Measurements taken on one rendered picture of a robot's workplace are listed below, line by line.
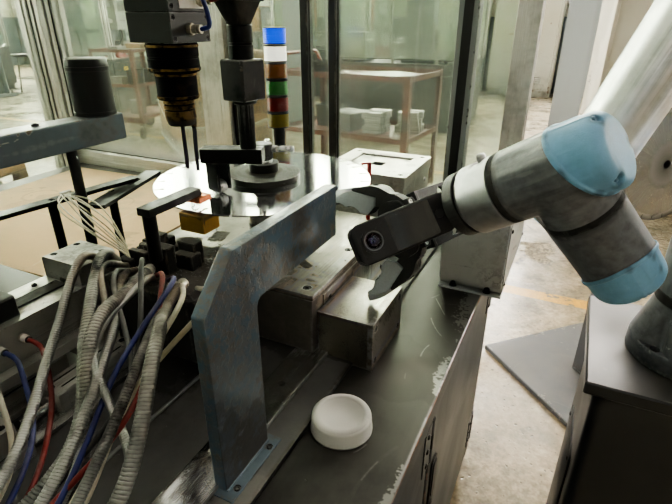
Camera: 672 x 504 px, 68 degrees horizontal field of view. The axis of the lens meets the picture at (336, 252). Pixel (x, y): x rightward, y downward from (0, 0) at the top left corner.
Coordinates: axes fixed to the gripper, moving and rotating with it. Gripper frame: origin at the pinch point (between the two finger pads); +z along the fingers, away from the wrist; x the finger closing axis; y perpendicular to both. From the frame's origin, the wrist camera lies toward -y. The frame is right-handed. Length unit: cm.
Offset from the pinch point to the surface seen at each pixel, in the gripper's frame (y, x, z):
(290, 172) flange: 2.8, 14.0, 8.3
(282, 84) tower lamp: 20.9, 34.9, 22.8
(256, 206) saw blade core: -8.4, 9.6, 3.8
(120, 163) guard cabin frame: 15, 50, 100
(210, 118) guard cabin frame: 27, 45, 62
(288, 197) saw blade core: -3.1, 9.6, 3.5
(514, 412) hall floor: 87, -71, 50
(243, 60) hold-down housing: -7.1, 26.2, -3.3
